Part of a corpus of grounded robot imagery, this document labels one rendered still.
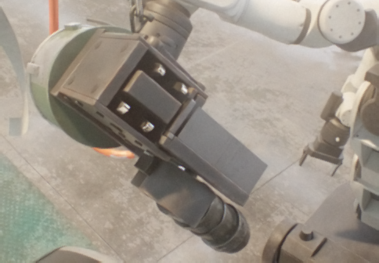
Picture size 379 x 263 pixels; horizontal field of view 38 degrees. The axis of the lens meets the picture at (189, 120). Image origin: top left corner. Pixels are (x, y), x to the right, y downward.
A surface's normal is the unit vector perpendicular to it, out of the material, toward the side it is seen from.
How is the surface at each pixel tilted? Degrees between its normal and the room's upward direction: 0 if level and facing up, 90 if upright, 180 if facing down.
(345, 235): 0
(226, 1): 56
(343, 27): 68
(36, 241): 0
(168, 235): 0
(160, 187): 32
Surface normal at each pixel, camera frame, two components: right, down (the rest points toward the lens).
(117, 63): -0.68, -0.56
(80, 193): 0.00, -0.77
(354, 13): 0.22, 0.28
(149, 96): 0.47, 0.16
